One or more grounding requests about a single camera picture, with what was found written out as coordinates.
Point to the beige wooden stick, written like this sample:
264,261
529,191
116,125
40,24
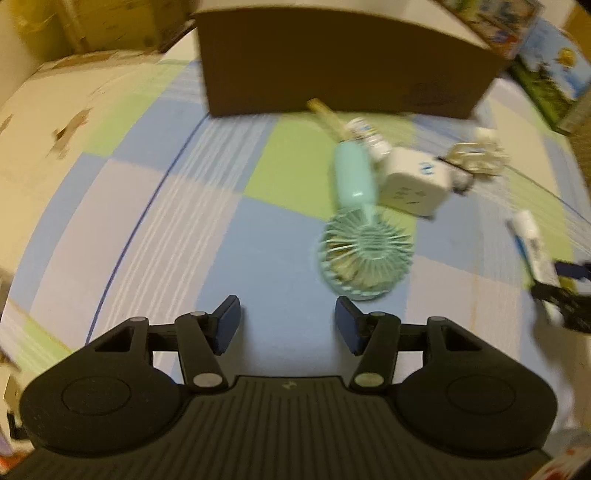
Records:
330,118

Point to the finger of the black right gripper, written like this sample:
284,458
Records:
573,270
564,308

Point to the white cube power adapter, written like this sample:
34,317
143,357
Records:
414,182

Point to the white printed tube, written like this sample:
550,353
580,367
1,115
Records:
539,263

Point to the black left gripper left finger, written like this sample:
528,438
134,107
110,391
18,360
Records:
203,337

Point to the checkered blue green tablecloth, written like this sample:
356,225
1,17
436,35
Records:
168,210

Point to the brown cardboard storage box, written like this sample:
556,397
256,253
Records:
274,57

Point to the tan cardboard shipping box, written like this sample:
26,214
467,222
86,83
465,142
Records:
53,29

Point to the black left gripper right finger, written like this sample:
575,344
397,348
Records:
374,338

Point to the green landscape milk box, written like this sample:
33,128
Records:
555,74

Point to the blue milk carton box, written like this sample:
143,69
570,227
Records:
503,24

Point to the white pill bottle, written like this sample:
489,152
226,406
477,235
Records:
377,145

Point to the mint green handheld fan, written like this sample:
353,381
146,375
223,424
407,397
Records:
361,254

